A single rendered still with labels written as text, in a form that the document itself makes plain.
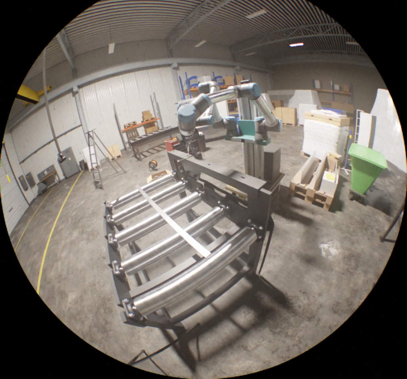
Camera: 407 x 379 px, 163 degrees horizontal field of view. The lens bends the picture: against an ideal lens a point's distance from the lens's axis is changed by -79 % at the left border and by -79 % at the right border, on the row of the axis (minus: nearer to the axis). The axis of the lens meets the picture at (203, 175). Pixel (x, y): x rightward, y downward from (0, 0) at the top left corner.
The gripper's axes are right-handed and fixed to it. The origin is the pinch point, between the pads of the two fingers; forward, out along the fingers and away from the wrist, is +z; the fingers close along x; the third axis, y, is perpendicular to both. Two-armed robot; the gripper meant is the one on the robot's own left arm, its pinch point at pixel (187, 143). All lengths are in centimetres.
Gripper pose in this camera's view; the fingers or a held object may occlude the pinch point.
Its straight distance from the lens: 98.1
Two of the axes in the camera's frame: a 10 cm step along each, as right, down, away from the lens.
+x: 8.4, -5.0, 2.1
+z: -0.8, 2.8, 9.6
